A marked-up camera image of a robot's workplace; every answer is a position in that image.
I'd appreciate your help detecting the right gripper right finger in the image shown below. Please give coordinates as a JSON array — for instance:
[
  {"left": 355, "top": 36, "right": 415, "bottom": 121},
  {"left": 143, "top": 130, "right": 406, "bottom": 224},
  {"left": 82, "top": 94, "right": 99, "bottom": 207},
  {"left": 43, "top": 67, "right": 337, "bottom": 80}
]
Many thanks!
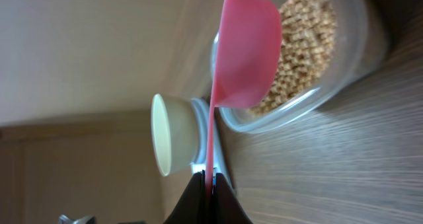
[{"left": 213, "top": 173, "right": 252, "bottom": 224}]

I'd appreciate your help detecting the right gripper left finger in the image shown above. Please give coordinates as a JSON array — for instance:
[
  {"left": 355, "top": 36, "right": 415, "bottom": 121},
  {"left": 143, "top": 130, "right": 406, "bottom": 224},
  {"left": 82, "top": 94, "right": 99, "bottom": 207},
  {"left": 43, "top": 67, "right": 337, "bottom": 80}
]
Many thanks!
[{"left": 163, "top": 171, "right": 206, "bottom": 224}]

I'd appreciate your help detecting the pink measuring scoop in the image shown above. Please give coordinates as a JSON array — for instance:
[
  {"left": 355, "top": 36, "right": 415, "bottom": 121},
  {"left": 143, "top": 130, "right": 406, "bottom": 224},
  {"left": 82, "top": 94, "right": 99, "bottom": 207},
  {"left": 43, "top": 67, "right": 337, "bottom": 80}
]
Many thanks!
[{"left": 205, "top": 0, "right": 282, "bottom": 194}]

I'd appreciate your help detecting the white digital kitchen scale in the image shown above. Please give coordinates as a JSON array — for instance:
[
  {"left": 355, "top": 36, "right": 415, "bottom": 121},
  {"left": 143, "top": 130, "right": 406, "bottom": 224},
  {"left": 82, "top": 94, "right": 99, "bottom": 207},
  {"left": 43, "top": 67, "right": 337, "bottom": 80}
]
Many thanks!
[{"left": 190, "top": 98, "right": 233, "bottom": 189}]

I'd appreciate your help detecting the white bowl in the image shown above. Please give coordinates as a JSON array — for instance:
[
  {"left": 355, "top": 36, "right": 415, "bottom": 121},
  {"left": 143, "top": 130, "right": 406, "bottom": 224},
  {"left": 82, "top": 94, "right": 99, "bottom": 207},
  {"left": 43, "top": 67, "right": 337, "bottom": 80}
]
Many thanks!
[{"left": 151, "top": 94, "right": 200, "bottom": 176}]

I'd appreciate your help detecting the soybeans pile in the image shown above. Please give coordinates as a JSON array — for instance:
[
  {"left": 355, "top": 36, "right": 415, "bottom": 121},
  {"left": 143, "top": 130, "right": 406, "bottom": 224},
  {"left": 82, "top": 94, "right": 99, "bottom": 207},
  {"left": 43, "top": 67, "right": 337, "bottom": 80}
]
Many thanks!
[{"left": 248, "top": 0, "right": 337, "bottom": 116}]

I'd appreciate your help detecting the clear plastic container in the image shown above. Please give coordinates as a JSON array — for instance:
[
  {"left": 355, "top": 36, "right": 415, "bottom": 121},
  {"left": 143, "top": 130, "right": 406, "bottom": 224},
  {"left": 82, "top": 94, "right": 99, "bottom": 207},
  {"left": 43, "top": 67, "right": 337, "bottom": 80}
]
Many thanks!
[{"left": 219, "top": 0, "right": 389, "bottom": 134}]

